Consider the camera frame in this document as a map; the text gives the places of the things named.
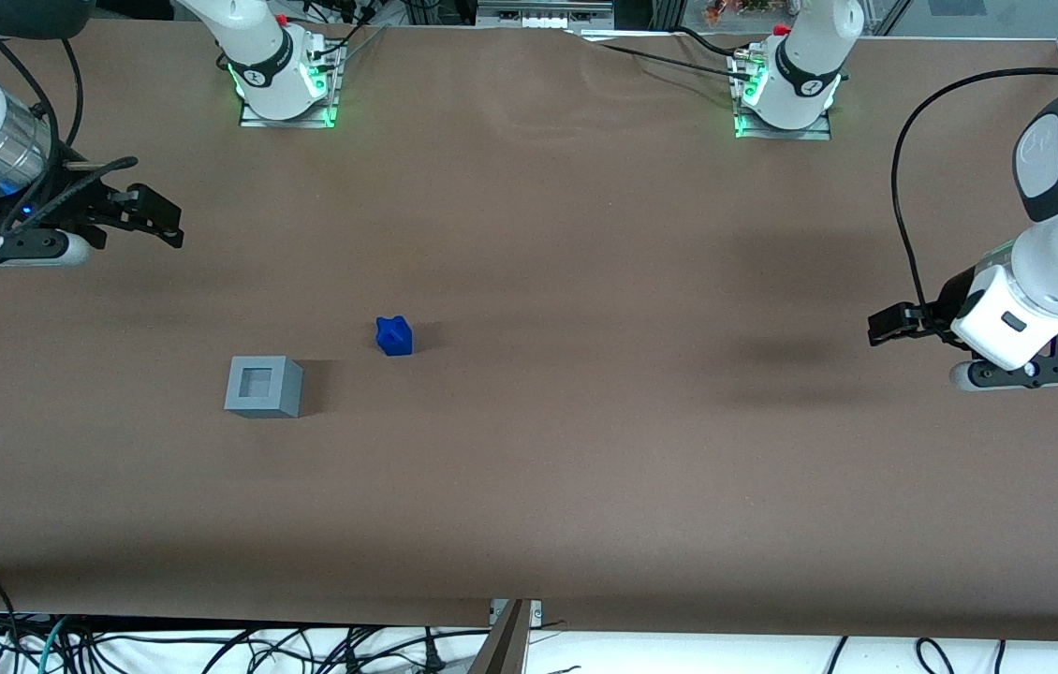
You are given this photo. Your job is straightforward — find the small silver post bracket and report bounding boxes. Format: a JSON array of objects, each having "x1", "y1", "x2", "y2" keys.
[{"x1": 489, "y1": 599, "x2": 543, "y2": 627}]

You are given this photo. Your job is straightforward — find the gray cube base with socket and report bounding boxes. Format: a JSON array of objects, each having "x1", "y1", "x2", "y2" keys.
[{"x1": 224, "y1": 355, "x2": 304, "y2": 419}]

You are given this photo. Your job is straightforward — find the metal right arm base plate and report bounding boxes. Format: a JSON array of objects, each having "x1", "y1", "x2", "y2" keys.
[{"x1": 238, "y1": 37, "x2": 342, "y2": 130}]

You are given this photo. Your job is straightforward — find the grey metal table post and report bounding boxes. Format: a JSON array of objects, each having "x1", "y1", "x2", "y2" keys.
[{"x1": 467, "y1": 599, "x2": 531, "y2": 674}]

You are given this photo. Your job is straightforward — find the short black base cable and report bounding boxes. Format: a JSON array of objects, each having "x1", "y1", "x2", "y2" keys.
[{"x1": 674, "y1": 25, "x2": 757, "y2": 63}]

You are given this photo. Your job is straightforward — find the long black base cable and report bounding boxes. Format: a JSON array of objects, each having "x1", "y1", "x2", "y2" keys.
[{"x1": 570, "y1": 32, "x2": 757, "y2": 81}]

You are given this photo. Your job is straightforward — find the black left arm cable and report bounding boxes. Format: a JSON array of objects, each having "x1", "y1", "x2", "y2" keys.
[{"x1": 890, "y1": 67, "x2": 1058, "y2": 325}]

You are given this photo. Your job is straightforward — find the brown table cover sheet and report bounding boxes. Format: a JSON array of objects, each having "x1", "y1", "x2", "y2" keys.
[{"x1": 0, "y1": 17, "x2": 1058, "y2": 643}]

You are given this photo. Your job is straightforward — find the blue plastic insert part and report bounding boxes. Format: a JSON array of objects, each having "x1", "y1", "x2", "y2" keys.
[{"x1": 375, "y1": 315, "x2": 414, "y2": 358}]

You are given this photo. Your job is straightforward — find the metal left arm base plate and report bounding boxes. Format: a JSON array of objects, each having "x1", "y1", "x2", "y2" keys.
[{"x1": 732, "y1": 51, "x2": 833, "y2": 142}]

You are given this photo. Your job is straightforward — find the silver aluminium profile rail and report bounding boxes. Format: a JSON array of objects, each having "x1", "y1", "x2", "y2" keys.
[{"x1": 476, "y1": 0, "x2": 590, "y2": 31}]

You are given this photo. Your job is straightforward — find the teal floor cable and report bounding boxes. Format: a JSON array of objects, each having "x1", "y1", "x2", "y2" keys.
[{"x1": 19, "y1": 615, "x2": 73, "y2": 674}]

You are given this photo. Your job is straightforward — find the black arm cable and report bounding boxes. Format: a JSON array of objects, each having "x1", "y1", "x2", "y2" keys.
[
  {"x1": 890, "y1": 67, "x2": 1058, "y2": 325},
  {"x1": 0, "y1": 0, "x2": 142, "y2": 235}
]

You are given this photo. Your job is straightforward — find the orange colourful clutter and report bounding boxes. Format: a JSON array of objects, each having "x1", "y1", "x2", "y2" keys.
[{"x1": 702, "y1": 0, "x2": 775, "y2": 26}]

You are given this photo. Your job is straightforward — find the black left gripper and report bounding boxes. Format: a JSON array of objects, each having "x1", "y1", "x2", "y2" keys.
[{"x1": 868, "y1": 269, "x2": 1000, "y2": 348}]

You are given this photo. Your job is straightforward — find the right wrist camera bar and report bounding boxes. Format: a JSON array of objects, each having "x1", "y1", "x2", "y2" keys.
[{"x1": 0, "y1": 227, "x2": 96, "y2": 270}]

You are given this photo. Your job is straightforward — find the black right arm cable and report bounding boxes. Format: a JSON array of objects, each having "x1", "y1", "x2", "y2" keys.
[{"x1": 0, "y1": 0, "x2": 142, "y2": 235}]

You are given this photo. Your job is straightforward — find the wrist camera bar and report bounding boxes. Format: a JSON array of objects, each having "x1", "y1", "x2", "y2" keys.
[
  {"x1": 0, "y1": 227, "x2": 96, "y2": 270},
  {"x1": 948, "y1": 354, "x2": 1058, "y2": 392}
]

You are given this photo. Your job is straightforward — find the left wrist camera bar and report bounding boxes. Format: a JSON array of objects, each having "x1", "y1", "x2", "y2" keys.
[{"x1": 948, "y1": 354, "x2": 1058, "y2": 392}]

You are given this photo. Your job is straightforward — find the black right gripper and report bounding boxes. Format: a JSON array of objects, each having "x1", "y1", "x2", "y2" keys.
[{"x1": 0, "y1": 153, "x2": 186, "y2": 252}]

